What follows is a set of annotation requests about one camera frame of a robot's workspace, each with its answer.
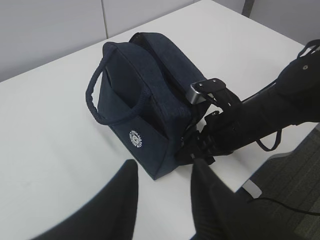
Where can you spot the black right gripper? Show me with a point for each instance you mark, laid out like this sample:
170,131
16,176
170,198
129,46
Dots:
221,136

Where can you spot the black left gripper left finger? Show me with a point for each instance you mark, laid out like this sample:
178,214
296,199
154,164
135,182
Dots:
110,215

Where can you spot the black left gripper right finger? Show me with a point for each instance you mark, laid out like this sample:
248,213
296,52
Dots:
220,214

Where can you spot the navy insulated lunch bag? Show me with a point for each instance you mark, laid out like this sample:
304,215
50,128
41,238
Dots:
139,90

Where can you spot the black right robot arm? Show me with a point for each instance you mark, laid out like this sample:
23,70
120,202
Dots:
291,99

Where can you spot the grey table leg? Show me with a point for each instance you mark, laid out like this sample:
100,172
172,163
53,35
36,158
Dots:
251,188

